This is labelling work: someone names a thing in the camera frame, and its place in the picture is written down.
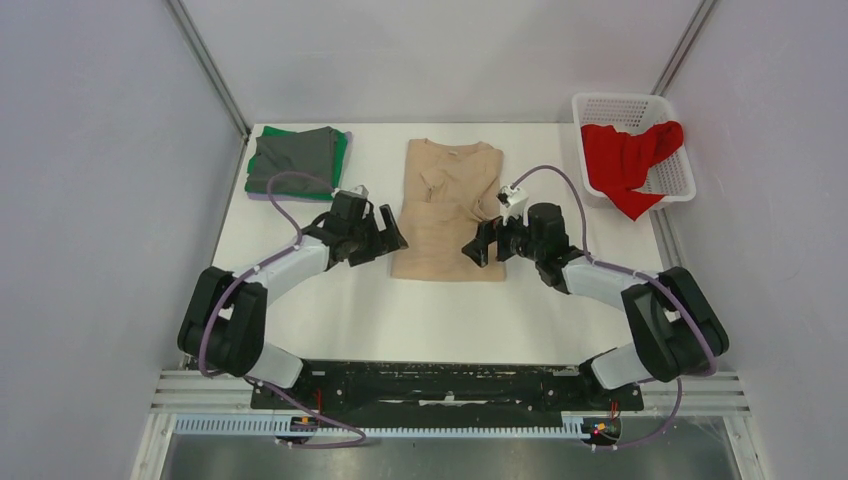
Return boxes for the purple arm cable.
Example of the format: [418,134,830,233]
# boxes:
[197,170,368,450]
[508,164,721,453]

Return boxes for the corner aluminium post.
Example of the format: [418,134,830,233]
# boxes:
[651,0,720,96]
[164,0,251,144]

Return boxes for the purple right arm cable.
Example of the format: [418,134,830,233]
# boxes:
[508,164,721,453]

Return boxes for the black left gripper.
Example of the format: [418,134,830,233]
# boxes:
[348,204,407,267]

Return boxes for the beige t shirt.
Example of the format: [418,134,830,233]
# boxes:
[390,138,506,282]

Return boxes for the white plastic laundry basket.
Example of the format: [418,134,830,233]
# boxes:
[571,92,696,210]

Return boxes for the left corner aluminium post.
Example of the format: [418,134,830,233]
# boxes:
[164,0,251,144]

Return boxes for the right corner aluminium post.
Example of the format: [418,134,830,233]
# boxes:
[651,0,720,96]

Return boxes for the white slotted cable duct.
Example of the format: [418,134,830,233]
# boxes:
[174,414,621,440]

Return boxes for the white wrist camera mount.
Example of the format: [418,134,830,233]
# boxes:
[344,185,369,199]
[496,185,529,225]

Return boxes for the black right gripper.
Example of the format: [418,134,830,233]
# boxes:
[463,203,544,267]

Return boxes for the aluminium frame rails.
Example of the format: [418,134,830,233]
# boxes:
[145,205,751,419]

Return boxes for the green folded t shirt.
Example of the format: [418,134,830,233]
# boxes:
[245,124,350,204]

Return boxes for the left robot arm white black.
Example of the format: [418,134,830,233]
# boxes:
[177,186,408,408]

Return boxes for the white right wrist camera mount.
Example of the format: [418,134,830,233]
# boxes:
[496,185,529,225]

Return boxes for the grey folded t shirt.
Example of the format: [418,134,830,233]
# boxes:
[245,127,342,197]

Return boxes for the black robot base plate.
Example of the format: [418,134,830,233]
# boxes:
[286,360,644,429]

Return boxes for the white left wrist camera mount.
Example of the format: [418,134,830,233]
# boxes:
[344,185,369,199]

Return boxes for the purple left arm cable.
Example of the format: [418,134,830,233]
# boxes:
[197,170,368,450]

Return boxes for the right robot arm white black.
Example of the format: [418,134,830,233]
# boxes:
[461,203,729,408]

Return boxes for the red t shirt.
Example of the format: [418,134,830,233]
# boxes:
[581,121,684,221]

